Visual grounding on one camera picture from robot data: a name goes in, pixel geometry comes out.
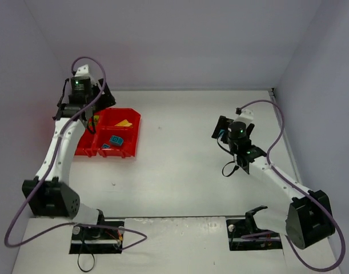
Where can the yellow long lego plate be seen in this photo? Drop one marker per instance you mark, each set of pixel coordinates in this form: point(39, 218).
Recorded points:
point(124, 123)

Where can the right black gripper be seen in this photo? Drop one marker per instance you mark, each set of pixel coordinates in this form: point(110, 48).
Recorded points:
point(220, 127)

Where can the teal lego brick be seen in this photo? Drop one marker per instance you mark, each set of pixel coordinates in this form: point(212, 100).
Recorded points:
point(116, 141)

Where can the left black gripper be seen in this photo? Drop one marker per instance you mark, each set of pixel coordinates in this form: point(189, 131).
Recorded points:
point(106, 99)

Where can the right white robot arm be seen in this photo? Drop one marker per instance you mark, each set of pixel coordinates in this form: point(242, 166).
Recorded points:
point(303, 215)

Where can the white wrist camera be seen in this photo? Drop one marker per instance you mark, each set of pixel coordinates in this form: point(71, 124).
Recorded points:
point(82, 71)
point(244, 115)

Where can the red divided bin tray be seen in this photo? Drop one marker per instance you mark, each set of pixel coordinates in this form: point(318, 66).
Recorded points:
point(95, 136)

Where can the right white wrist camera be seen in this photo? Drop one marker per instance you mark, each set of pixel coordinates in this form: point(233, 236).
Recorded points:
point(244, 115)

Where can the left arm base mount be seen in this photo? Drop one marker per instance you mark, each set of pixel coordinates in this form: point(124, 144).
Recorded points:
point(98, 241)

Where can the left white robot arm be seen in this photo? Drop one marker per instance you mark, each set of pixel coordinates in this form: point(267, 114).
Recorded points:
point(49, 192)

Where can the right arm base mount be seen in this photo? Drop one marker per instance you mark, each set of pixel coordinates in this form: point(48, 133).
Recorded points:
point(245, 236)

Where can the green long lego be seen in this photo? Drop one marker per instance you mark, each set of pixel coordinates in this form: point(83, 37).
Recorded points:
point(96, 119)

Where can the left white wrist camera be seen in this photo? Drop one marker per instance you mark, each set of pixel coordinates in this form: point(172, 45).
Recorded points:
point(82, 71)

